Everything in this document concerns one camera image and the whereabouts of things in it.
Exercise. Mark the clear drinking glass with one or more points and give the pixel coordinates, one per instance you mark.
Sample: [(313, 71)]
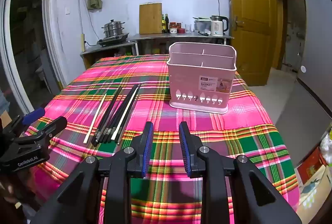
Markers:
[(188, 28)]

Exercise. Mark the pink plastic utensil basket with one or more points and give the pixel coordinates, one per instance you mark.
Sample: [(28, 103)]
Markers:
[(189, 78)]

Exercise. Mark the wooden cutting board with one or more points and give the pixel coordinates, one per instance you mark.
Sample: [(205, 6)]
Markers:
[(150, 19)]

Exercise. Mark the red label jar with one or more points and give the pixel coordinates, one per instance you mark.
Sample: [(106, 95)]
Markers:
[(173, 28)]

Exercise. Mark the pineapple print cloth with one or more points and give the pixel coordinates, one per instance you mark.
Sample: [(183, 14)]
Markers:
[(313, 193)]

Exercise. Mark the red cardboard box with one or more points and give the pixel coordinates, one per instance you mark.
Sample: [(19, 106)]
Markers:
[(310, 165)]

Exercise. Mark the red lid tin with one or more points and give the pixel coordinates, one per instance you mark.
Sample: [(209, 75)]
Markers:
[(181, 30)]

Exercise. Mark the low steel table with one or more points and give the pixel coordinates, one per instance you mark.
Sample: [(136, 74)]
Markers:
[(109, 49)]

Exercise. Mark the dark sauce bottle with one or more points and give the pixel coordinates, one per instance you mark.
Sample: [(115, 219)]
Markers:
[(166, 23), (163, 24)]

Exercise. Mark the white window frame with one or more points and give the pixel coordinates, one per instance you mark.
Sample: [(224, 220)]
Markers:
[(50, 19)]

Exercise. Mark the plastic food container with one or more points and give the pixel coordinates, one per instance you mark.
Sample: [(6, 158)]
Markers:
[(202, 25)]

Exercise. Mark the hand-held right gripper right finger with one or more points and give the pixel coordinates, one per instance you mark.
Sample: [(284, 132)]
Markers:
[(185, 151)]

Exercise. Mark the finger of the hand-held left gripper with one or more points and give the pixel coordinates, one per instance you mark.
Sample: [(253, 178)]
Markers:
[(32, 115), (49, 128)]

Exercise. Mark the white electric kettle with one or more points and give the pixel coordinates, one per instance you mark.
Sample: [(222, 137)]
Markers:
[(217, 27)]

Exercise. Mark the wooden door frame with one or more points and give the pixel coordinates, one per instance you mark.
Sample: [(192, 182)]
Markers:
[(278, 19)]

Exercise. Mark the black induction cooker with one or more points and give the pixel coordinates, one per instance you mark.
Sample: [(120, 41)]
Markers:
[(112, 40)]

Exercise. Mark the wooden door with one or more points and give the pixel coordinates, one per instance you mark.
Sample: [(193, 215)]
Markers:
[(249, 11)]

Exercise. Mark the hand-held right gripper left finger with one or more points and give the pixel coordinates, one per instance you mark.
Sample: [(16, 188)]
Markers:
[(146, 151)]

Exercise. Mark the bundle of black chopsticks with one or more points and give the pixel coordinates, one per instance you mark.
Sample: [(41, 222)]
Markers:
[(109, 120)]

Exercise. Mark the steel steamer pot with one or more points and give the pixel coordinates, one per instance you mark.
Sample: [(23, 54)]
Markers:
[(113, 28)]

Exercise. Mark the yellow power strip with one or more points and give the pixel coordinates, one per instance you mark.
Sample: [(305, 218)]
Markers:
[(83, 42)]

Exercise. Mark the tall steel counter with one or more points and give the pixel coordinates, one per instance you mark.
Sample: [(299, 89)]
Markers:
[(160, 37)]

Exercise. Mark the pink plaid tablecloth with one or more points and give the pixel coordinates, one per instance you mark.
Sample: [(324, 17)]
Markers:
[(77, 99)]

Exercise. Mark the light wooden chopstick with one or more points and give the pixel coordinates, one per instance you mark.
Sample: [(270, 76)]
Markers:
[(94, 119), (124, 112)]

